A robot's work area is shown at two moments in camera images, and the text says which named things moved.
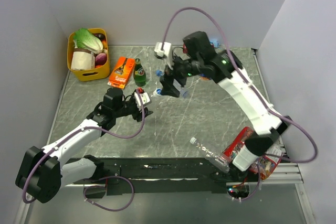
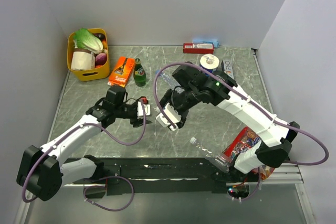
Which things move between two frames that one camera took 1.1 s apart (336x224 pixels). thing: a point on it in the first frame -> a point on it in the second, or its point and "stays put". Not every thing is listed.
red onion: [101, 58] stays put
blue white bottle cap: [192, 140] stays put
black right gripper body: [182, 70] -> [181, 102]
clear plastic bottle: [220, 160] stays put
